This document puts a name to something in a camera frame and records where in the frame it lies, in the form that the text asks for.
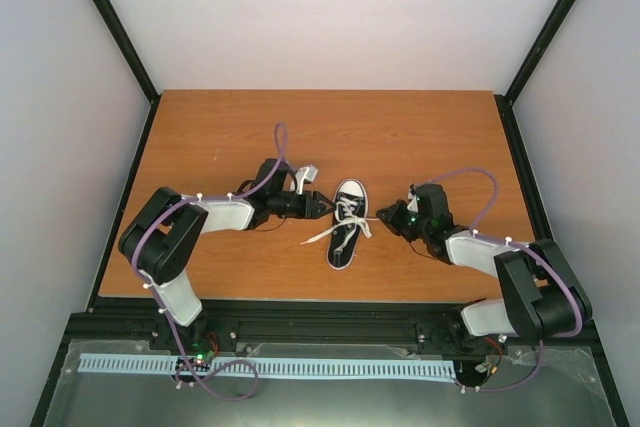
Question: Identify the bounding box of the black frame post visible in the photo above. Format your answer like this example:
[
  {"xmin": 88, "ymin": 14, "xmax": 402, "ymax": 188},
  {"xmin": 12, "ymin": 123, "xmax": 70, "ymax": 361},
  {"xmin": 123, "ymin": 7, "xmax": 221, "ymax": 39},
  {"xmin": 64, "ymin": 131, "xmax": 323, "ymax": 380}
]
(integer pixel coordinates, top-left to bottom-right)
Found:
[
  {"xmin": 503, "ymin": 0, "xmax": 610, "ymax": 104},
  {"xmin": 62, "ymin": 0, "xmax": 162, "ymax": 104}
]

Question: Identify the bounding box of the right black frame post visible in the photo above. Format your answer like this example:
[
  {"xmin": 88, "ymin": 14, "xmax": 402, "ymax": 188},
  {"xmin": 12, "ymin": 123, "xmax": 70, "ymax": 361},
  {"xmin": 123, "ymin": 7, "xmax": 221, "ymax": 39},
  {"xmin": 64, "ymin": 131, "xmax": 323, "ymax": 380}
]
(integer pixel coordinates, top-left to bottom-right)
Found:
[{"xmin": 503, "ymin": 0, "xmax": 610, "ymax": 104}]

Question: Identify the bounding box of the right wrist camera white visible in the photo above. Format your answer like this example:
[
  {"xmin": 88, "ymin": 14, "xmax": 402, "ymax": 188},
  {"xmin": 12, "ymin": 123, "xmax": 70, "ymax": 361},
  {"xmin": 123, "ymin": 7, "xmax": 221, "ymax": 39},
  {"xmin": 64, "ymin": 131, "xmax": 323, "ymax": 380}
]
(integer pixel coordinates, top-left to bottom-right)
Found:
[{"xmin": 407, "ymin": 184, "xmax": 419, "ymax": 213}]

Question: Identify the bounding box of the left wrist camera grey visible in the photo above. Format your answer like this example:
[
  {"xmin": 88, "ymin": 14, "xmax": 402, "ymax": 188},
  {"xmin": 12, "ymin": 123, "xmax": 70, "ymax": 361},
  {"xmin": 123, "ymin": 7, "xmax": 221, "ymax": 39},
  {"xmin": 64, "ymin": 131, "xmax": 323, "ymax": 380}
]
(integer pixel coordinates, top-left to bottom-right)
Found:
[{"xmin": 290, "ymin": 165, "xmax": 318, "ymax": 195}]

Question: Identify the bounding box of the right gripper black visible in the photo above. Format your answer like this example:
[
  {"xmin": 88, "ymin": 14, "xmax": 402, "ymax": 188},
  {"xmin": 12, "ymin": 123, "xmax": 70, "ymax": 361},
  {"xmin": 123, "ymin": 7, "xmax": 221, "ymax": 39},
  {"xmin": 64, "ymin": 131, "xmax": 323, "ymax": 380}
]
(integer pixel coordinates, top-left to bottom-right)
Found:
[{"xmin": 378, "ymin": 198, "xmax": 431, "ymax": 242}]

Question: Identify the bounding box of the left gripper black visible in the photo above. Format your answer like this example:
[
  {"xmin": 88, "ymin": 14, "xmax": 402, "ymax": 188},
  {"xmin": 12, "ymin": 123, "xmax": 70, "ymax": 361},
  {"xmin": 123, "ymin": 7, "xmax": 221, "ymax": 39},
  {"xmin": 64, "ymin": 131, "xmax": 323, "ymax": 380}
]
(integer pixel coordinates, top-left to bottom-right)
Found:
[{"xmin": 269, "ymin": 191, "xmax": 337, "ymax": 220}]

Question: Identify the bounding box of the white shoelace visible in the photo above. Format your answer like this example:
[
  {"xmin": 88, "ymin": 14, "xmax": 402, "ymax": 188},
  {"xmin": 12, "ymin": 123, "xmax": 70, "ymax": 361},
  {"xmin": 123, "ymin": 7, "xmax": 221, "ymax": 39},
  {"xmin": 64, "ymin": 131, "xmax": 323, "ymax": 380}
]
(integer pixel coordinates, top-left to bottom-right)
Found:
[{"xmin": 302, "ymin": 197, "xmax": 373, "ymax": 250}]

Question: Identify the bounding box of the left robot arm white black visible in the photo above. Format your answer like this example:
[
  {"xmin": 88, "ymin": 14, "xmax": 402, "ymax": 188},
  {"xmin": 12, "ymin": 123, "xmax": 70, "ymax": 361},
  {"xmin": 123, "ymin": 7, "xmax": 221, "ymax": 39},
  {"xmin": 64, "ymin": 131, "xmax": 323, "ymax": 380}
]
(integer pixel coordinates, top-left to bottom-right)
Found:
[{"xmin": 118, "ymin": 158, "xmax": 335, "ymax": 350}]

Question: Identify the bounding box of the black white sneaker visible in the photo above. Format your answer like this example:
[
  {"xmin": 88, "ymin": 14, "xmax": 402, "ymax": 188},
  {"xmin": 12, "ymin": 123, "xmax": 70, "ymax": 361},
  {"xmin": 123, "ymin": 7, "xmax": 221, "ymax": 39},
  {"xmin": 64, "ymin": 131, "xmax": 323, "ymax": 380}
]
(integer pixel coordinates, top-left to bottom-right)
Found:
[{"xmin": 327, "ymin": 179, "xmax": 369, "ymax": 270}]

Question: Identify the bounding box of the left black frame post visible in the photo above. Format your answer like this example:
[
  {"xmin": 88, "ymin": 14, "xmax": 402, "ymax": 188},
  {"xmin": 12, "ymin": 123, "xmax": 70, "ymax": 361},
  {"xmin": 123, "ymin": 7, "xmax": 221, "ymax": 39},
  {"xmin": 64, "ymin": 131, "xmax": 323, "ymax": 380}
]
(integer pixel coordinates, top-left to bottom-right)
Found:
[{"xmin": 62, "ymin": 0, "xmax": 162, "ymax": 104}]

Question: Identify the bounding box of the light blue cable duct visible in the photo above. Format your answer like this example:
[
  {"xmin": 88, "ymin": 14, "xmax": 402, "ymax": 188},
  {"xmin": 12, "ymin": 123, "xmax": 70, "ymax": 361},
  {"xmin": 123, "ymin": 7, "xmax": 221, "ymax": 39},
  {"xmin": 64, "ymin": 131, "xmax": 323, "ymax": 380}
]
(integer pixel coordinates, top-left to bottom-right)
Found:
[{"xmin": 77, "ymin": 353, "xmax": 455, "ymax": 382}]

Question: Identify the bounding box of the black aluminium frame rail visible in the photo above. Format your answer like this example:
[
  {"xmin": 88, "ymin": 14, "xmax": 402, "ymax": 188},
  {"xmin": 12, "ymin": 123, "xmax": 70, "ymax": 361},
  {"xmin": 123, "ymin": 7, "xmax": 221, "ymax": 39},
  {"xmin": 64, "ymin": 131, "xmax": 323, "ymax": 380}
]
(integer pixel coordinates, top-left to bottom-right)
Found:
[{"xmin": 63, "ymin": 299, "xmax": 599, "ymax": 361}]

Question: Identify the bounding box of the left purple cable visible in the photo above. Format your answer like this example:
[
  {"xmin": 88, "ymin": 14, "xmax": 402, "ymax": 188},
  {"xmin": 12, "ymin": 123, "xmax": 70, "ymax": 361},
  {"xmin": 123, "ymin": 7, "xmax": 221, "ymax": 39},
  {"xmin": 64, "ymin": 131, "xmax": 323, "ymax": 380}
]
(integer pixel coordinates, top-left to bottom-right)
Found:
[{"xmin": 130, "ymin": 121, "xmax": 261, "ymax": 402}]

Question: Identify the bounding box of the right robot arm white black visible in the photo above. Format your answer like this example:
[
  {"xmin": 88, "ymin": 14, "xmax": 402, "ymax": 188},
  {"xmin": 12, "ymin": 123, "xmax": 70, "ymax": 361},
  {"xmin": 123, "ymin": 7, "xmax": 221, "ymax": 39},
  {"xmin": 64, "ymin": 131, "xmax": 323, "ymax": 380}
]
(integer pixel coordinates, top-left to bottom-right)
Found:
[{"xmin": 376, "ymin": 183, "xmax": 593, "ymax": 343}]

